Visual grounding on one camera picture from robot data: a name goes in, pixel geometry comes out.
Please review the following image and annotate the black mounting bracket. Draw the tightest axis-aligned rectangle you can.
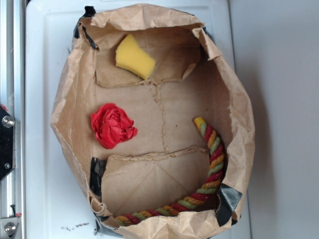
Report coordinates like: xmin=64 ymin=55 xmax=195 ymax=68
xmin=0 ymin=104 xmax=15 ymax=181

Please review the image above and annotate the silver corner bracket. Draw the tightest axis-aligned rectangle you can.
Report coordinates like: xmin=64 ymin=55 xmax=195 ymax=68
xmin=0 ymin=217 xmax=19 ymax=239

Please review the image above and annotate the aluminium frame rail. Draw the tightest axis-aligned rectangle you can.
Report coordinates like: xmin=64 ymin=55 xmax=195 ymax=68
xmin=0 ymin=0 xmax=27 ymax=239

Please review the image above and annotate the multicolour twisted rope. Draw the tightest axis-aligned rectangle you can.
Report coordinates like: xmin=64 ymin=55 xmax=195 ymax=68
xmin=115 ymin=116 xmax=225 ymax=227

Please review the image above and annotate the yellow sponge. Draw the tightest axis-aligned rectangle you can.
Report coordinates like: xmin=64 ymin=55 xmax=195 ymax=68
xmin=115 ymin=34 xmax=156 ymax=80

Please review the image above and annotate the crumpled red paper ball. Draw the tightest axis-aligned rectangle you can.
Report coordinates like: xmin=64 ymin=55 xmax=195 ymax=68
xmin=91 ymin=103 xmax=138 ymax=149

